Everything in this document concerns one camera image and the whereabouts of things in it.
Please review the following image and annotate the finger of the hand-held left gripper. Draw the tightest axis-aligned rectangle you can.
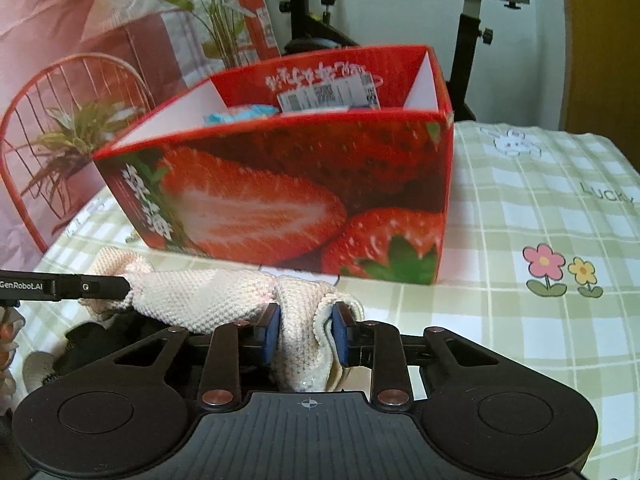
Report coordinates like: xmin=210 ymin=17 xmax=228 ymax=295
xmin=0 ymin=272 xmax=132 ymax=304

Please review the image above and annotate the small white knit piece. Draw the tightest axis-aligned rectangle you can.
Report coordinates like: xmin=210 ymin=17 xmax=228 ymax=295
xmin=22 ymin=351 xmax=67 ymax=394

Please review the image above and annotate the light blue soft item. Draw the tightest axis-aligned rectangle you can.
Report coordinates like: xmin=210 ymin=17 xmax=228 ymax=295
xmin=203 ymin=104 xmax=281 ymax=126

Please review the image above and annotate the green checked tablecloth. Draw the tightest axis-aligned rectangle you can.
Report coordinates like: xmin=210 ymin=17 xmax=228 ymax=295
xmin=0 ymin=120 xmax=640 ymax=480

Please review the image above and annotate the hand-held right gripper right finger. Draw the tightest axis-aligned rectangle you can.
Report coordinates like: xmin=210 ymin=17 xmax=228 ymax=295
xmin=331 ymin=301 xmax=508 ymax=409

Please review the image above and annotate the yellow wooden door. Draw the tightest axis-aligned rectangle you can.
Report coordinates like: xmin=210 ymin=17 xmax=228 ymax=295
xmin=560 ymin=0 xmax=640 ymax=137

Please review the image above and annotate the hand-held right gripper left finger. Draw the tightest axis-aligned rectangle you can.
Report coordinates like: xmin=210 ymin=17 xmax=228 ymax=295
xmin=112 ymin=303 xmax=282 ymax=410

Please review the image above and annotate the red strawberry print box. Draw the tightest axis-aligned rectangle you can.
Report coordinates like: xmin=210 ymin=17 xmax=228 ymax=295
xmin=92 ymin=45 xmax=455 ymax=286

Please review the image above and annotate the cream knit cloth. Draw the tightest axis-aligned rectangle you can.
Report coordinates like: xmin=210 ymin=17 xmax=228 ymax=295
xmin=79 ymin=247 xmax=366 ymax=394

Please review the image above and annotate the white shipping label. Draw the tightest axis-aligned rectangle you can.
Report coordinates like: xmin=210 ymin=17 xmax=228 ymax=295
xmin=276 ymin=74 xmax=381 ymax=112

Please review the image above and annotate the black cloth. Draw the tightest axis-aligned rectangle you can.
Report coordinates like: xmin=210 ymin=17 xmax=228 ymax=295
xmin=62 ymin=307 xmax=187 ymax=376

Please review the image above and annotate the black exercise bike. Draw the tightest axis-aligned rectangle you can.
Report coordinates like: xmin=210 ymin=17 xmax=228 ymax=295
xmin=257 ymin=0 xmax=531 ymax=123

